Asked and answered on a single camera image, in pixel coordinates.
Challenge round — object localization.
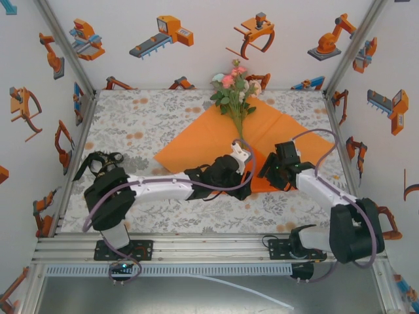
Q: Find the aluminium side rail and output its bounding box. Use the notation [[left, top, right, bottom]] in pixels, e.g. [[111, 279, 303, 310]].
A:
[[322, 90, 384, 238], [48, 91, 99, 238]]

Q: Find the aluminium frame rail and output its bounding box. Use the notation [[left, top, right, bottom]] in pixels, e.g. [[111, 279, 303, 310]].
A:
[[31, 234, 389, 265]]

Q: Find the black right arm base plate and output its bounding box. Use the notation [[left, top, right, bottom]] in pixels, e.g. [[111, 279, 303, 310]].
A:
[[268, 238, 327, 262]]

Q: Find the black cable connector block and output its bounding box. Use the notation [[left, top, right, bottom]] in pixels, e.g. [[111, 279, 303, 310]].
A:
[[290, 262, 315, 281]]

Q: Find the controller board with green light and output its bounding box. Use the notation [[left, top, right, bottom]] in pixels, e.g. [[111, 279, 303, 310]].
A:
[[109, 260, 136, 279]]

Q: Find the white slotted cable duct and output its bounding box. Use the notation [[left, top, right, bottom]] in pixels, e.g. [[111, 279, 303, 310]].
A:
[[44, 264, 293, 277]]

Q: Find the orange wrapping paper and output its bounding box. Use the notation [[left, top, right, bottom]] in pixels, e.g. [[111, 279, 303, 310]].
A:
[[153, 96, 337, 196]]

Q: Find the aluminium frame post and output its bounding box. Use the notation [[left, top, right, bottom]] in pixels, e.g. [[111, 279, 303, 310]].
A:
[[323, 0, 389, 97], [34, 0, 98, 96]]

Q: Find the black printed ribbon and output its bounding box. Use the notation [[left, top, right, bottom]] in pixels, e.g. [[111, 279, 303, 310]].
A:
[[72, 150, 124, 183]]

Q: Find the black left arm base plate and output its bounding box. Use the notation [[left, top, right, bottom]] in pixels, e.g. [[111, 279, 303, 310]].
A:
[[94, 239, 155, 262]]

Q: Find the floral patterned tablecloth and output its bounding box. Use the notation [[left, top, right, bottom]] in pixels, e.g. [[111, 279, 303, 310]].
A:
[[60, 88, 364, 235]]

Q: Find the artificial flower bunch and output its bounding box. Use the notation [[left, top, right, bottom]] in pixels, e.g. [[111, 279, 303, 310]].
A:
[[209, 58, 263, 145]]

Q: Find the aluminium frame leg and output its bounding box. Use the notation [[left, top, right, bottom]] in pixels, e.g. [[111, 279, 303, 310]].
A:
[[373, 261, 405, 314], [19, 263, 45, 314]]

